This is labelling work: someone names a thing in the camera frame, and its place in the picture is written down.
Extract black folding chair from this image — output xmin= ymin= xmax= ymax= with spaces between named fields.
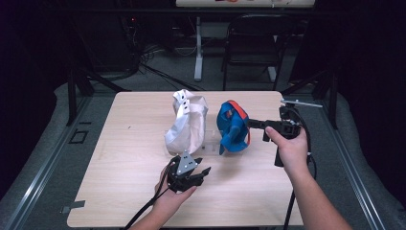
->
xmin=221 ymin=13 xmax=295 ymax=92

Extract black floor cables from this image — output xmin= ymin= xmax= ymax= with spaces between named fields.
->
xmin=138 ymin=44 xmax=205 ymax=92

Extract grey tape strip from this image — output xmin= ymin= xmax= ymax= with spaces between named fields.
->
xmin=60 ymin=199 xmax=86 ymax=215

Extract person's right hand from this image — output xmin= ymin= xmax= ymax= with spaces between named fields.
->
xmin=265 ymin=126 xmax=310 ymax=176

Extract aluminium floor rail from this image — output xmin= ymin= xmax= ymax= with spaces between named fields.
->
xmin=0 ymin=95 xmax=94 ymax=230
xmin=319 ymin=103 xmax=388 ymax=230

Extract clear acrylic hat stand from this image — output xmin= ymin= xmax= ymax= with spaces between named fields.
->
xmin=200 ymin=128 xmax=224 ymax=152

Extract blue bucket hat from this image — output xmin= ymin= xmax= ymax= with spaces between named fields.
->
xmin=215 ymin=100 xmax=252 ymax=156

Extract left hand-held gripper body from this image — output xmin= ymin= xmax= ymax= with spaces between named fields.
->
xmin=167 ymin=150 xmax=204 ymax=193

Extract person's left hand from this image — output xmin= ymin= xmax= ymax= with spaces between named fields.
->
xmin=152 ymin=167 xmax=198 ymax=219

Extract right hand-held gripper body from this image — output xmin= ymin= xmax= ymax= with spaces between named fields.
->
xmin=263 ymin=99 xmax=324 ymax=168

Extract white desk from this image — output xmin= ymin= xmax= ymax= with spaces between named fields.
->
xmin=175 ymin=0 xmax=316 ymax=82

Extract left hand-held gripper cable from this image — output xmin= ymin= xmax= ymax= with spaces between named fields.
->
xmin=124 ymin=162 xmax=175 ymax=230

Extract black metal stand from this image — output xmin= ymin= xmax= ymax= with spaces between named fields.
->
xmin=281 ymin=68 xmax=339 ymax=130
xmin=65 ymin=61 xmax=130 ymax=127

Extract white bucket hat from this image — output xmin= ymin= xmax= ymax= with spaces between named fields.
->
xmin=164 ymin=88 xmax=209 ymax=157

